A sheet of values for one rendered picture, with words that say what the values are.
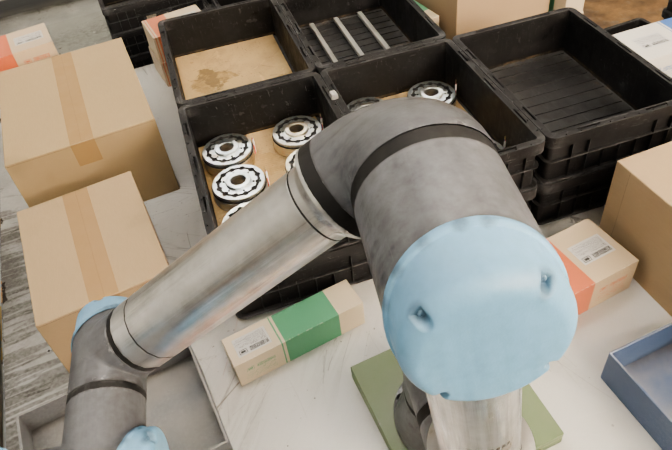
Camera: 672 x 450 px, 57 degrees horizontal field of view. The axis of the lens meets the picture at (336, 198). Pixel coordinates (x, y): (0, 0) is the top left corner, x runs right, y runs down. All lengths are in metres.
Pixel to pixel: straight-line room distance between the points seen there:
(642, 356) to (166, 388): 0.77
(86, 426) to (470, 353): 0.38
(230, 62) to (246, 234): 1.11
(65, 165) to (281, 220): 0.91
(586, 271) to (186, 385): 0.69
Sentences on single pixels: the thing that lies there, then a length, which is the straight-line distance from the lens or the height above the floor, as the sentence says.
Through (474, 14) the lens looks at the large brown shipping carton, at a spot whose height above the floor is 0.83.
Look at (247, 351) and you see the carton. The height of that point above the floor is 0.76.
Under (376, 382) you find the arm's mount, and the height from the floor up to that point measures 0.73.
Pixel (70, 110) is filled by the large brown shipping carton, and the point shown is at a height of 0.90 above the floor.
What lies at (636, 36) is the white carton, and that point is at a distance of 1.57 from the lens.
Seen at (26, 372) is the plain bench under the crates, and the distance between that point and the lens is 1.27.
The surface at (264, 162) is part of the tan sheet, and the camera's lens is 1.27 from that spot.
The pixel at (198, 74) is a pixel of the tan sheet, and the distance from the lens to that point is 1.60.
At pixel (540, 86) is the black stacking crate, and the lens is 1.46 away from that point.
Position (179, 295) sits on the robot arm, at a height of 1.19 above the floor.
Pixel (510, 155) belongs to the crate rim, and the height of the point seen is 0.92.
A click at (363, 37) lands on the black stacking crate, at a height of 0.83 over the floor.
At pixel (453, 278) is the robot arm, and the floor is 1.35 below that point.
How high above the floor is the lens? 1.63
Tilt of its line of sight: 43 degrees down
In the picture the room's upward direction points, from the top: 7 degrees counter-clockwise
